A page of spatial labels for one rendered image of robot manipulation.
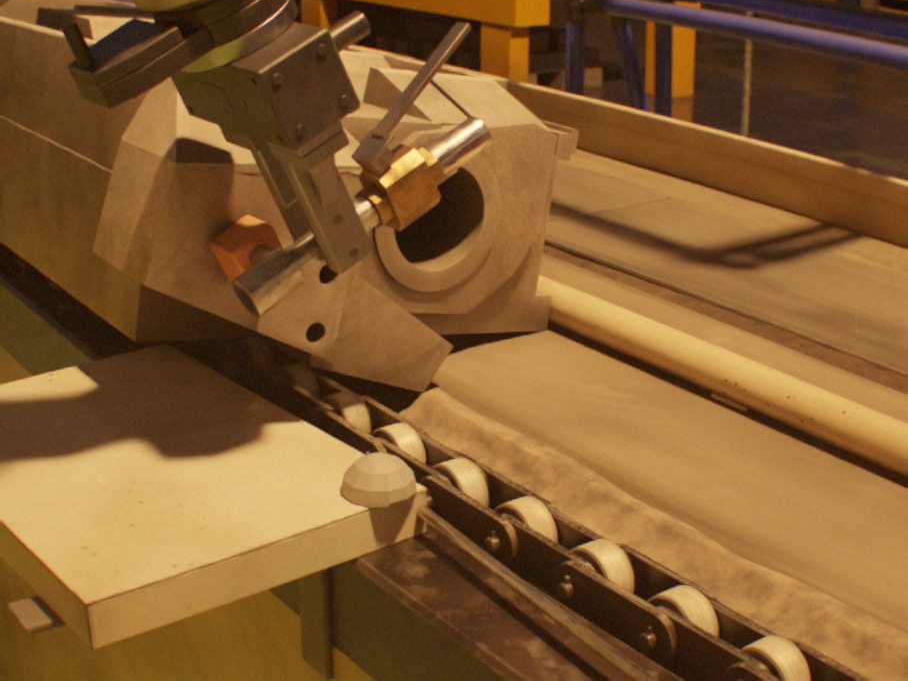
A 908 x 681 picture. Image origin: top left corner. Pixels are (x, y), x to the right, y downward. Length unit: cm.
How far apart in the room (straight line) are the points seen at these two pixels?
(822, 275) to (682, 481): 50
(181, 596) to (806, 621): 34
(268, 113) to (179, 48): 6
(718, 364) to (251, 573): 44
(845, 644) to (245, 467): 36
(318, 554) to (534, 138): 46
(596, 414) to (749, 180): 67
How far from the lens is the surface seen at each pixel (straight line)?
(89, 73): 74
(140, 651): 117
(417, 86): 86
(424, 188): 86
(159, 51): 74
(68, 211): 110
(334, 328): 95
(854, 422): 96
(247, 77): 74
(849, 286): 135
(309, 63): 74
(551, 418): 100
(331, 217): 81
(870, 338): 121
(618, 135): 179
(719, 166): 167
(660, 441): 98
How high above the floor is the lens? 115
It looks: 19 degrees down
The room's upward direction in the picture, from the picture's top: 1 degrees clockwise
